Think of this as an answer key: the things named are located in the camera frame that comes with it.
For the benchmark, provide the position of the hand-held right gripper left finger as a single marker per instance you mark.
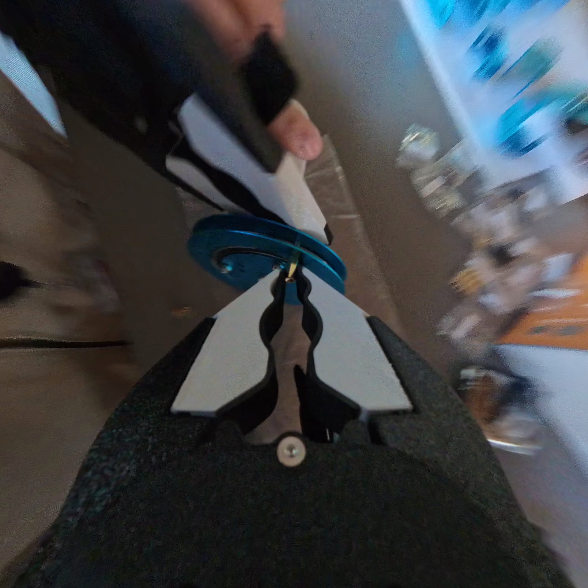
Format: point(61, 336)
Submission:
point(229, 363)

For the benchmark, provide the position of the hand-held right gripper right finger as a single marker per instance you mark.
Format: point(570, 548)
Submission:
point(353, 363)

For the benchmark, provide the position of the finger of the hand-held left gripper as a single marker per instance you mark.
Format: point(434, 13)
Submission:
point(216, 138)
point(188, 172)

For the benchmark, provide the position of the blue round turntable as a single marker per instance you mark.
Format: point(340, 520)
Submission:
point(216, 248)

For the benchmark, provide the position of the clear plastic bag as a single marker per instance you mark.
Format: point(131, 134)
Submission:
point(340, 193)

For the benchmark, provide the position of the row of small hardware bags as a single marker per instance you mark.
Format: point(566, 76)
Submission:
point(436, 183)

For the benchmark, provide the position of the orange box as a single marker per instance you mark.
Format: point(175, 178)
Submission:
point(551, 321)

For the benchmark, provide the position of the large white box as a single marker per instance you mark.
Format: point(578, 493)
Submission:
point(565, 413)

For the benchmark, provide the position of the white foam board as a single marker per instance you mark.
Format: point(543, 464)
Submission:
point(441, 69)

